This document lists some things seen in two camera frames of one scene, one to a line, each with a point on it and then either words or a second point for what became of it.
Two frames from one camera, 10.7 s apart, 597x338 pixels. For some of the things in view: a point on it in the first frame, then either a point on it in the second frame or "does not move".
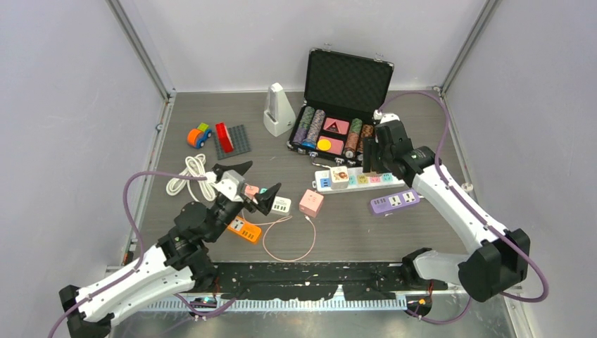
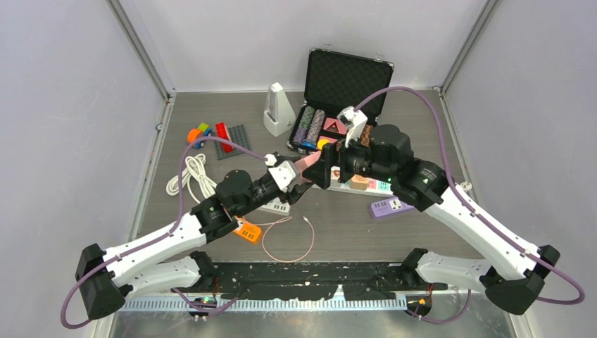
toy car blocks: (196, 137) does not move
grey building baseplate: (239, 141) does not move
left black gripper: (265, 201) → (295, 193)
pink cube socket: (311, 203) → (303, 163)
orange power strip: (245, 228) does not move
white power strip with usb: (281, 205) does not move
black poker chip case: (344, 92) does not move
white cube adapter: (385, 117) → (355, 122)
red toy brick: (225, 137) does not move
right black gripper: (370, 146) → (319, 171)
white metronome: (279, 116) does not move
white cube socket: (339, 177) does not move
